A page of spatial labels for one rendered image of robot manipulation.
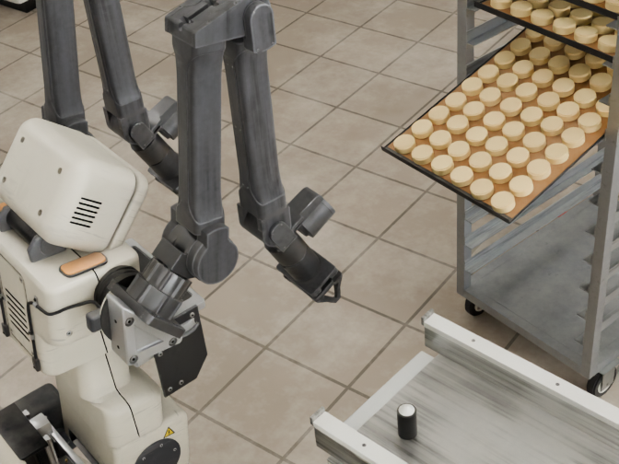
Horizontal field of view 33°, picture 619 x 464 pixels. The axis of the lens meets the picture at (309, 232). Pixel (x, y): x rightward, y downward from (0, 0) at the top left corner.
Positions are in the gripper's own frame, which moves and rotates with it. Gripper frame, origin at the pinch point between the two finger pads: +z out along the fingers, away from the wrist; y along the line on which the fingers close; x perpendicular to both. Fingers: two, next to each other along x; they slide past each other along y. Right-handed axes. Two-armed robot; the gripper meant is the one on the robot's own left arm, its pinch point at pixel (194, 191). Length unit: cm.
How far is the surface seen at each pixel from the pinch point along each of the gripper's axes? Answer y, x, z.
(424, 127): -7, -49, 35
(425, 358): -61, -1, 10
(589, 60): -26, -85, 43
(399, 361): 3, -9, 108
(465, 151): -21, -48, 35
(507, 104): -19, -64, 38
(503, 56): -7, -76, 41
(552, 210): -1, -73, 114
